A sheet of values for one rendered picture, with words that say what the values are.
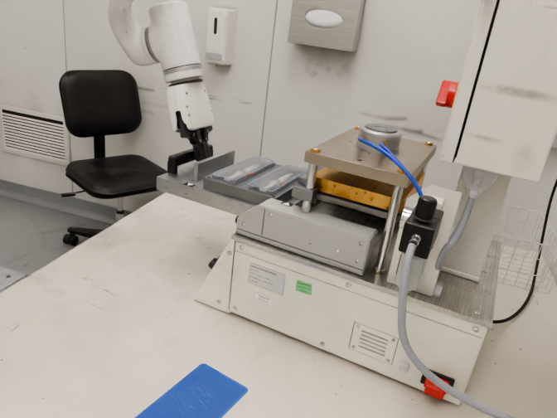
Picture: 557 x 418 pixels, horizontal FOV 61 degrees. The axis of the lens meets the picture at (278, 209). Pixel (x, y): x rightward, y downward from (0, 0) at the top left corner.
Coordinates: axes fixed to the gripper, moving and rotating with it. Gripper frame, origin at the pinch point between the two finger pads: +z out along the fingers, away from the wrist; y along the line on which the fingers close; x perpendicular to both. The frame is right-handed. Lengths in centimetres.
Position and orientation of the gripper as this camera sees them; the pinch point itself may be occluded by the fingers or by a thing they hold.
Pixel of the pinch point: (201, 151)
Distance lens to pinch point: 108.1
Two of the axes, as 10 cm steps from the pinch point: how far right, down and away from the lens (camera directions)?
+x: 8.8, -0.6, -4.8
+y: -4.4, 3.0, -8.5
